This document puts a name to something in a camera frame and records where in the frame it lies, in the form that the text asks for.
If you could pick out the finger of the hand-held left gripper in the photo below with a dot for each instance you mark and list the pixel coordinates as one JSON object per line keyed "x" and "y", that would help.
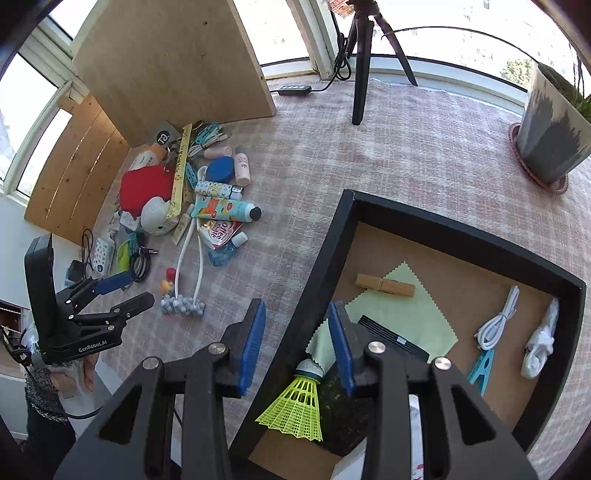
{"x": 108, "y": 283}
{"x": 127, "y": 307}

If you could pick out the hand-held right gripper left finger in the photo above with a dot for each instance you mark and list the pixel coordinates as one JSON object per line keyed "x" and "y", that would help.
{"x": 251, "y": 346}

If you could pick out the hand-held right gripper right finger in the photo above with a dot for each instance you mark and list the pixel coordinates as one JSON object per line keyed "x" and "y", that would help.
{"x": 341, "y": 350}

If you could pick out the black rectangular device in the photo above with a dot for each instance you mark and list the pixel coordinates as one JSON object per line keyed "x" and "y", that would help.
{"x": 392, "y": 341}

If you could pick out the yellow shuttlecock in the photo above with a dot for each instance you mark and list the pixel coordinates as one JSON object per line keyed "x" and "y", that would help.
{"x": 295, "y": 401}

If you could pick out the light green cloth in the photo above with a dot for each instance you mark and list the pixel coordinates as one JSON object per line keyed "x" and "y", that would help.
{"x": 406, "y": 309}

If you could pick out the wooden clothespin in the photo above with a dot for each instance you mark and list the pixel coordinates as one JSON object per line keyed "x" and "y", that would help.
{"x": 385, "y": 286}

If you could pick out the black rectangular tray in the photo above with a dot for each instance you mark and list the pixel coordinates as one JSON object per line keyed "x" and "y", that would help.
{"x": 332, "y": 258}

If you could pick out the white floral printed box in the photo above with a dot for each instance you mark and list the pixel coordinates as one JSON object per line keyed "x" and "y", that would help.
{"x": 351, "y": 468}

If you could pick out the teal clothespin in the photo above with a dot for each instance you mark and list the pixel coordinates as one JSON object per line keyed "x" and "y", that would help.
{"x": 480, "y": 369}

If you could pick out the white plastic bag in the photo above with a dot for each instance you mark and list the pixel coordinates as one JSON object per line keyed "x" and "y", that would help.
{"x": 540, "y": 341}

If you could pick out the person's left hand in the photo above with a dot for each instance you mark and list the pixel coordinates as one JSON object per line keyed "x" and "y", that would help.
{"x": 81, "y": 376}

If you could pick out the white tissue packet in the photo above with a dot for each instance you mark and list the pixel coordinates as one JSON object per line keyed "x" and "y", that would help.
{"x": 102, "y": 254}

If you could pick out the green flat item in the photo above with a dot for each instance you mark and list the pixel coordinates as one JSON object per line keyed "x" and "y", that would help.
{"x": 123, "y": 256}

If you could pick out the small red yellow toy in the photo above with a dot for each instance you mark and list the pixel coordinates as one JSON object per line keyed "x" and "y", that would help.
{"x": 168, "y": 279}

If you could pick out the white round container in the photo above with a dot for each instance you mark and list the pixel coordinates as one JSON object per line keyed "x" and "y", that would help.
{"x": 157, "y": 217}

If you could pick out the blue transparent bottle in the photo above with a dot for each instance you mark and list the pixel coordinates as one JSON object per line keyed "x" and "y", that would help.
{"x": 226, "y": 251}

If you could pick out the red cloth pouch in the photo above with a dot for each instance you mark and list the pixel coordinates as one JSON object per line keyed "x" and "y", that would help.
{"x": 143, "y": 189}

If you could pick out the wooden slat panel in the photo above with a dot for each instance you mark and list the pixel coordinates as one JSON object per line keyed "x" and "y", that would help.
{"x": 76, "y": 170}

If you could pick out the red coffee sachet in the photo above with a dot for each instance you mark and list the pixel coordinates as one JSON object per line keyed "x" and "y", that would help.
{"x": 220, "y": 233}

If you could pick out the yellow stick sachet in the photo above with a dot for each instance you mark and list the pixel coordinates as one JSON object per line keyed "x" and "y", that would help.
{"x": 180, "y": 170}

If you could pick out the colourful printed tube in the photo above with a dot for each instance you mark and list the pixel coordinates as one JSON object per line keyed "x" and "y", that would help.
{"x": 224, "y": 210}

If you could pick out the grey card with logo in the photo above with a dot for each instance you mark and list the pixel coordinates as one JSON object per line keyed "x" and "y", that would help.
{"x": 162, "y": 134}

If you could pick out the blue round case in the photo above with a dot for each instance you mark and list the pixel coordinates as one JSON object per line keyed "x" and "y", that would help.
{"x": 219, "y": 169}

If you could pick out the beige tube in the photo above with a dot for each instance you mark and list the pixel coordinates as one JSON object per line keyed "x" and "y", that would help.
{"x": 217, "y": 152}

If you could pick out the pink small bottle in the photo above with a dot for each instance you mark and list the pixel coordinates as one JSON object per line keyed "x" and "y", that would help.
{"x": 242, "y": 168}

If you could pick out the bunch of teal clothespins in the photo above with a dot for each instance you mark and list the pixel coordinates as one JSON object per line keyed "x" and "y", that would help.
{"x": 207, "y": 134}

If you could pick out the plaid tablecloth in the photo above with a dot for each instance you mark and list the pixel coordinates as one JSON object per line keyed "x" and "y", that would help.
{"x": 415, "y": 152}

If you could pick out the large wooden board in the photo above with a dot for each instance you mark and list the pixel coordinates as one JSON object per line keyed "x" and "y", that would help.
{"x": 171, "y": 64}

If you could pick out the black usb hub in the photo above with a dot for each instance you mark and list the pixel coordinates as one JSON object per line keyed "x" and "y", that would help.
{"x": 295, "y": 90}

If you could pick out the pink pot saucer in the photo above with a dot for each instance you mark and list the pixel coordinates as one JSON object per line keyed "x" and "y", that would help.
{"x": 556, "y": 184}

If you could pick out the black tripod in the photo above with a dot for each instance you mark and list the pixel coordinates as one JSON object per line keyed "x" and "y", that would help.
{"x": 364, "y": 55}

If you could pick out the potted plant in grey pot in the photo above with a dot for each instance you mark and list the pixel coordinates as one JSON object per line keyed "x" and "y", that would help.
{"x": 554, "y": 134}

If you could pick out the white window frame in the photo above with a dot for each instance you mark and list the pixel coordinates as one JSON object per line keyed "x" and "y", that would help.
{"x": 318, "y": 41}

